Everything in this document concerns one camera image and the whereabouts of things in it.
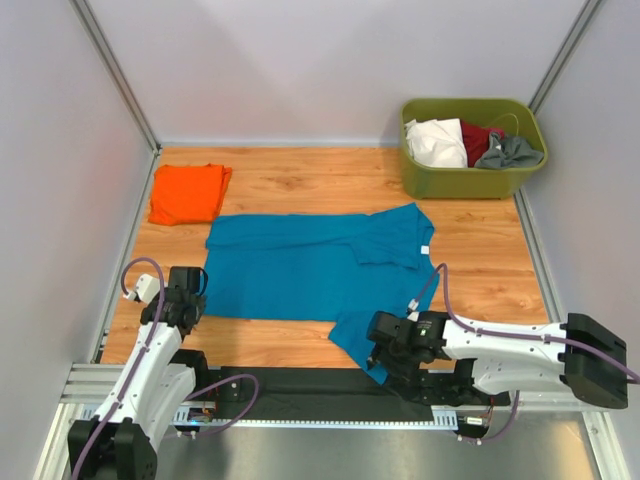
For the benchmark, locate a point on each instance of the aluminium frame post left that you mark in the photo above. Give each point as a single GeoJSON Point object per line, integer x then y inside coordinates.
{"type": "Point", "coordinates": [98, 38]}

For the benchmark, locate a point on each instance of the aluminium frame post right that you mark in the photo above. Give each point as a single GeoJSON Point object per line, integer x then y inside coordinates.
{"type": "Point", "coordinates": [586, 15]}

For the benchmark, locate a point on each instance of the dark red t-shirt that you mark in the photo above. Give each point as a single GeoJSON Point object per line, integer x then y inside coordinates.
{"type": "Point", "coordinates": [476, 140]}

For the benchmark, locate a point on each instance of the folded orange t-shirt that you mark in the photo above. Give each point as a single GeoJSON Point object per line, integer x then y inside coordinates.
{"type": "Point", "coordinates": [188, 194]}

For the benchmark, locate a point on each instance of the white t-shirt with green stripe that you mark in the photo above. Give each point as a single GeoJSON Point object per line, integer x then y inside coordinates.
{"type": "Point", "coordinates": [436, 143]}

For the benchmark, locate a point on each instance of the green plastic laundry basket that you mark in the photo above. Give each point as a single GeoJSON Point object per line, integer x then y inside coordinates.
{"type": "Point", "coordinates": [510, 116]}

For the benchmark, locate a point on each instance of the aluminium frame post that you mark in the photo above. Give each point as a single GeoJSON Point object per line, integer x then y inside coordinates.
{"type": "Point", "coordinates": [98, 38]}
{"type": "Point", "coordinates": [586, 15]}

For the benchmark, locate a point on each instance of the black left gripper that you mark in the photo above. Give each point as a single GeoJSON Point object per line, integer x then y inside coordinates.
{"type": "Point", "coordinates": [199, 301]}

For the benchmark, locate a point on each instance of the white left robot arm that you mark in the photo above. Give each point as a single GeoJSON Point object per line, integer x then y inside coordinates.
{"type": "Point", "coordinates": [122, 437]}

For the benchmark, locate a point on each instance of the grey t-shirt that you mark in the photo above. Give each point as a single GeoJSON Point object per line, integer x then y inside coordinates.
{"type": "Point", "coordinates": [508, 151]}

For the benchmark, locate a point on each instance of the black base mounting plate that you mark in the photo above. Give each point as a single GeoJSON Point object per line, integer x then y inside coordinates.
{"type": "Point", "coordinates": [325, 395]}

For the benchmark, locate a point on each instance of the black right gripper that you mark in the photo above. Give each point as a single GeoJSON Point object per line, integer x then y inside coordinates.
{"type": "Point", "coordinates": [400, 374]}

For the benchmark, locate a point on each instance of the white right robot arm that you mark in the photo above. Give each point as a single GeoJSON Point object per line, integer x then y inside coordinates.
{"type": "Point", "coordinates": [434, 359]}

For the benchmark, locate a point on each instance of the blue t-shirt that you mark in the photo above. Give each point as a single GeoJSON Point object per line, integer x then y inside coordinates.
{"type": "Point", "coordinates": [336, 268]}

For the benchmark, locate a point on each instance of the aluminium front rail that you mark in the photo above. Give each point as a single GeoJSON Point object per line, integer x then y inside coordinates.
{"type": "Point", "coordinates": [233, 397]}

